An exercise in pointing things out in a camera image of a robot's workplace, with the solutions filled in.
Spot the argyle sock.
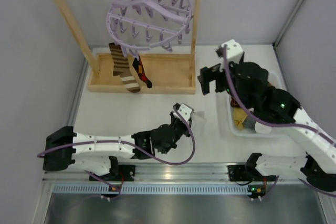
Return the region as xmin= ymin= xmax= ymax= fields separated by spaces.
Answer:
xmin=230 ymin=97 xmax=240 ymax=108
xmin=132 ymin=57 xmax=152 ymax=89

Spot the white sock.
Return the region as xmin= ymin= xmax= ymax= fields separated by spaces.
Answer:
xmin=249 ymin=108 xmax=272 ymax=134
xmin=191 ymin=111 xmax=207 ymax=138

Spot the purple round clip hanger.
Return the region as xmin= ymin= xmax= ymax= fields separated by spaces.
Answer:
xmin=106 ymin=0 xmax=193 ymax=59

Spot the brown striped sock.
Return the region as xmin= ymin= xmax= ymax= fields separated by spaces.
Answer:
xmin=109 ymin=43 xmax=141 ymax=93

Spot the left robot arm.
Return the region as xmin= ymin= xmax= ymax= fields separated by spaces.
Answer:
xmin=38 ymin=104 xmax=194 ymax=179

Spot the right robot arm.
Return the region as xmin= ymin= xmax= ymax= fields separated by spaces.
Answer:
xmin=197 ymin=61 xmax=335 ymax=197

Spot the wooden hanger rack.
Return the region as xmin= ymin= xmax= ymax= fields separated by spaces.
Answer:
xmin=53 ymin=0 xmax=200 ymax=94

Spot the white plastic basket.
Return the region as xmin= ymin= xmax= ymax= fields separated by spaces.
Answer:
xmin=216 ymin=70 xmax=284 ymax=138

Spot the mustard yellow sock in basket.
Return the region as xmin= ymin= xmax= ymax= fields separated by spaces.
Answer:
xmin=233 ymin=108 xmax=248 ymax=131

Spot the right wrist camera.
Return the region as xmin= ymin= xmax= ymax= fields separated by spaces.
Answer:
xmin=216 ymin=39 xmax=245 ymax=72

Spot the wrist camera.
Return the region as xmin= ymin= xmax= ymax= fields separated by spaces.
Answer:
xmin=216 ymin=39 xmax=245 ymax=72
xmin=172 ymin=103 xmax=194 ymax=126

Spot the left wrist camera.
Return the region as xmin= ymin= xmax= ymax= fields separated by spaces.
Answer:
xmin=172 ymin=103 xmax=194 ymax=126

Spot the aluminium mounting rail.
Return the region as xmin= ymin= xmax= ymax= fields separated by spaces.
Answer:
xmin=43 ymin=163 xmax=300 ymax=184

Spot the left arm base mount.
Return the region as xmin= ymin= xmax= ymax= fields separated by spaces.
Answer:
xmin=89 ymin=164 xmax=136 ymax=200

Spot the white slotted cable duct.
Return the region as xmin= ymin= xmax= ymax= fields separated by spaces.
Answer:
xmin=53 ymin=183 xmax=263 ymax=196

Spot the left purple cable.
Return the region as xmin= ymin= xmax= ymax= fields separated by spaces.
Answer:
xmin=36 ymin=108 xmax=197 ymax=200

